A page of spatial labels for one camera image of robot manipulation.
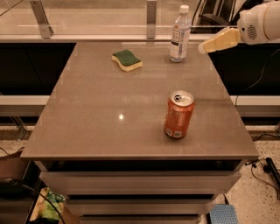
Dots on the middle metal railing bracket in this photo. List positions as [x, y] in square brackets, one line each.
[151, 16]

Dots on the black power adapter with cable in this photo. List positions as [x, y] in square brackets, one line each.
[268, 168]

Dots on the clear plastic water bottle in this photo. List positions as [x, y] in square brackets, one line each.
[180, 35]

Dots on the green snack bag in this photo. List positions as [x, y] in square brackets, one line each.
[48, 208]

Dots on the metal railing bracket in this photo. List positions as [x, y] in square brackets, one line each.
[45, 29]
[151, 16]

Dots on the left metal railing bracket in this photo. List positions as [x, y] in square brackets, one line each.
[45, 29]

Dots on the grey drawer cabinet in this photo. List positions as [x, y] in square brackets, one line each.
[100, 140]

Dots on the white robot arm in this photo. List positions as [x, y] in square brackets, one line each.
[271, 23]

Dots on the blue perforated box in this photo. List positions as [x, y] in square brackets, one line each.
[223, 214]

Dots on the green and yellow sponge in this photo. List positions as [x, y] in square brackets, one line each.
[126, 60]

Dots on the orange soda can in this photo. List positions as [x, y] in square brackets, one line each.
[180, 106]

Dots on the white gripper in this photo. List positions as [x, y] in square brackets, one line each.
[249, 29]

